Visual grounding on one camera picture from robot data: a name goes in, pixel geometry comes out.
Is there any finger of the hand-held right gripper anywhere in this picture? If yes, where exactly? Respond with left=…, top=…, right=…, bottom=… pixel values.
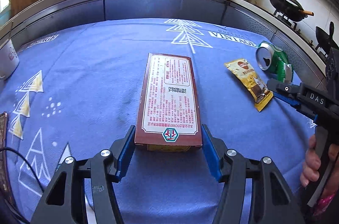
left=266, top=79, right=301, bottom=98
left=274, top=93, right=318, bottom=120

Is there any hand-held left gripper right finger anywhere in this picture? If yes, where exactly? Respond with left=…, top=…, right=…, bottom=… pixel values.
left=201, top=124, right=307, bottom=224

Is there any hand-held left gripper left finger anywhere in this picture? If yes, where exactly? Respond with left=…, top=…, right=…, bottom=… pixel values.
left=30, top=125, right=136, bottom=224

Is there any crushed green can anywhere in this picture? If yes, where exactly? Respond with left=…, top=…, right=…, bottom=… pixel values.
left=255, top=41, right=295, bottom=84

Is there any yellow drink sachet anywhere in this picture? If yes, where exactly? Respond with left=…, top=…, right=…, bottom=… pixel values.
left=224, top=58, right=274, bottom=112

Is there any red brown cardboard box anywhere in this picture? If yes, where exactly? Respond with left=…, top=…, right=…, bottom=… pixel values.
left=134, top=52, right=204, bottom=152

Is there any person's right hand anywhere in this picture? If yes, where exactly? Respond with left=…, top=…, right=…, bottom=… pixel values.
left=300, top=134, right=323, bottom=189

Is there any gas stove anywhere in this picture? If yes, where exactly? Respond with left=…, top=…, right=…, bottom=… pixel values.
left=273, top=8, right=329, bottom=60

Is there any black wok with spatula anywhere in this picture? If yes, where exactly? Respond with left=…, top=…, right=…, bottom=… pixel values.
left=315, top=22, right=339, bottom=55

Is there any blue printed tablecloth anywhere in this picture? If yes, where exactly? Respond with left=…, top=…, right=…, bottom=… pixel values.
left=0, top=18, right=318, bottom=224

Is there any dark brown patterned object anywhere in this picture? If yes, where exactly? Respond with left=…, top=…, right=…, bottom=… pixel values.
left=0, top=112, right=10, bottom=203

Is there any white paper cup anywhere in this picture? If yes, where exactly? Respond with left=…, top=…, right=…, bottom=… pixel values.
left=0, top=37, right=20, bottom=81

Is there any grey kitchen counter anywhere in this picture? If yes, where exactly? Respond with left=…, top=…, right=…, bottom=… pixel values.
left=0, top=0, right=329, bottom=71

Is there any black wok with wooden handle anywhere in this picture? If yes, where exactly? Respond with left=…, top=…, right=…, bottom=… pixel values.
left=268, top=0, right=314, bottom=22

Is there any black cable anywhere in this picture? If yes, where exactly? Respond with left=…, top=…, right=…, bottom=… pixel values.
left=0, top=147, right=46, bottom=216

